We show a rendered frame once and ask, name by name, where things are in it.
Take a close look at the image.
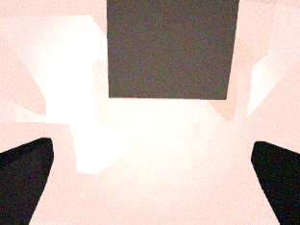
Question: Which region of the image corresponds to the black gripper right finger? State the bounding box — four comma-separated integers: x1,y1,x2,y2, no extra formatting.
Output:
251,140,300,225

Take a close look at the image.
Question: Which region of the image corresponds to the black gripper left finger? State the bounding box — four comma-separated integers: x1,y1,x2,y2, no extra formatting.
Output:
0,137,55,225

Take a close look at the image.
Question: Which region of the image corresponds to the grey two-prong plug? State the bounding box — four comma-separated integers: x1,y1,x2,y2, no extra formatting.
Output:
107,0,239,101

